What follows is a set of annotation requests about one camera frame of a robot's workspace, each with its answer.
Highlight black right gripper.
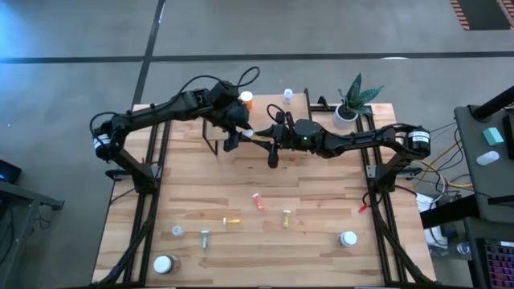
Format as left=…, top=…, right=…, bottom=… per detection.
left=255, top=114, right=325, bottom=169

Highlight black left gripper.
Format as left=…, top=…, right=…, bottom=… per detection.
left=218, top=102, right=255, bottom=153

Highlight amber pill bottle white cap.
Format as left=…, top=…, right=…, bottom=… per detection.
left=238, top=90, right=255, bottom=110

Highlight large bottle green orange label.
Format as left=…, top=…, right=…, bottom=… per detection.
left=336, top=230, right=358, bottom=248

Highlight snake plant in white pot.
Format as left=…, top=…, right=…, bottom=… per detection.
left=332, top=72, right=386, bottom=130

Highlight large brown bottle white cap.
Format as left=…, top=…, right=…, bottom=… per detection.
left=153, top=254, right=182, bottom=275

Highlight dark grey side desk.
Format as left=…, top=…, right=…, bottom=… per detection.
left=453, top=102, right=514, bottom=226

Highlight white computer mouse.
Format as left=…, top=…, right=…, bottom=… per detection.
left=475, top=150, right=501, bottom=166

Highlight dark metal side table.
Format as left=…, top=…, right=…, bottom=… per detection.
left=0, top=178, right=65, bottom=289

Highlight teal box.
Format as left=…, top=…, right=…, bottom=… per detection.
left=482, top=127, right=505, bottom=147

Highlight black diagonal pole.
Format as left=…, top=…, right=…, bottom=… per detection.
left=471, top=86, right=514, bottom=121

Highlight black device blue light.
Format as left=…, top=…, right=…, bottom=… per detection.
left=0, top=159, right=22, bottom=185

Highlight black mat orange striped edge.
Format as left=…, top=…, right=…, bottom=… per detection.
left=449, top=0, right=514, bottom=32

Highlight pink backlit keyboard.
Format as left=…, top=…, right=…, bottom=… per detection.
left=483, top=239, right=514, bottom=289

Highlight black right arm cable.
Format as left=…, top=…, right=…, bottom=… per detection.
left=266, top=103, right=292, bottom=125

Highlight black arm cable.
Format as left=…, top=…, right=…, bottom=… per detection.
left=174, top=65, right=262, bottom=101
left=266, top=103, right=292, bottom=125

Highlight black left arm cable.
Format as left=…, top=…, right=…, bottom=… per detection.
left=174, top=65, right=262, bottom=101

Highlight black aluminium frame rails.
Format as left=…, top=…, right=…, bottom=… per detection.
left=355, top=102, right=437, bottom=287
left=94, top=102, right=173, bottom=287

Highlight yellow cable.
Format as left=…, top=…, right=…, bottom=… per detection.
left=413, top=138, right=474, bottom=189

